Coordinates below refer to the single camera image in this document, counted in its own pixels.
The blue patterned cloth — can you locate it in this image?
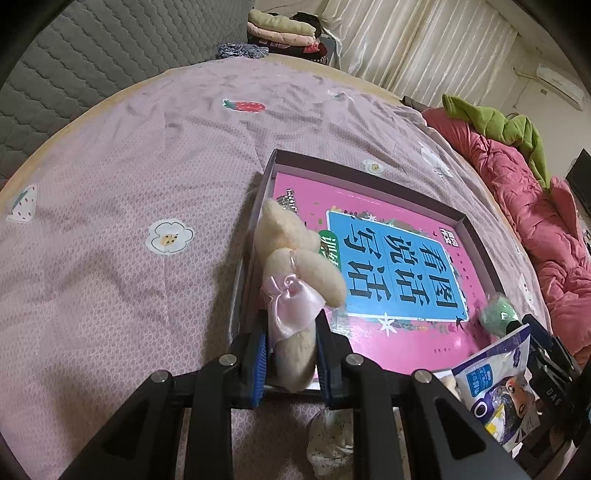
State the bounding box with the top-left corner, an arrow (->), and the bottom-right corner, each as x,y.
215,42 -> 270,59

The floral cream scrunchie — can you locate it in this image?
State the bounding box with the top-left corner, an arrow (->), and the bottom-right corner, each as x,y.
307,408 -> 353,480

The red pink comforter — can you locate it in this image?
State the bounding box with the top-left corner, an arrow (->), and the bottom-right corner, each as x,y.
423,108 -> 590,366

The stack of folded clothes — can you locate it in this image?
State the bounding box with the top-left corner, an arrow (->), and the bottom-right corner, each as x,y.
246,9 -> 335,65

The green sponge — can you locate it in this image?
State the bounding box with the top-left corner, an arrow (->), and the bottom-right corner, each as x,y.
478,293 -> 522,338

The green garment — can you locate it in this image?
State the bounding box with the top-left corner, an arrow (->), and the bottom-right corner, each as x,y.
442,94 -> 551,189

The shallow dark cardboard box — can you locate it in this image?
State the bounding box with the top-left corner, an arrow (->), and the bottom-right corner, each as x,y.
249,150 -> 503,373

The beige mouse plush pink dress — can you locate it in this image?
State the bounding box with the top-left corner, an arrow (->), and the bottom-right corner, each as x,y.
253,199 -> 346,392

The pink patterned bedsheet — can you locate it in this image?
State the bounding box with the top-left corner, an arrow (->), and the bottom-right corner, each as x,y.
1,58 -> 549,479

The pink blue book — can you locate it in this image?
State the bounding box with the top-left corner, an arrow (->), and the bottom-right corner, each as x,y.
273,173 -> 492,373

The grey quilted headboard cover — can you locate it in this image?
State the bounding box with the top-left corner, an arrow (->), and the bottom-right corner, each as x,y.
1,1 -> 253,183

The purple cartoon snack bag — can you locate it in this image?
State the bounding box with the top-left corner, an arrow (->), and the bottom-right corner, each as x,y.
452,325 -> 540,452

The black wall television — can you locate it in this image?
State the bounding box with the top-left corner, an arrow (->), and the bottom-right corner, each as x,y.
566,149 -> 591,216

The white striped curtain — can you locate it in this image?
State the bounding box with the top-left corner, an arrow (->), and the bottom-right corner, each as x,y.
320,1 -> 518,106

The white air conditioner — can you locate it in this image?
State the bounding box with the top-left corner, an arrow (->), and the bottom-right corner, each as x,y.
536,64 -> 585,111

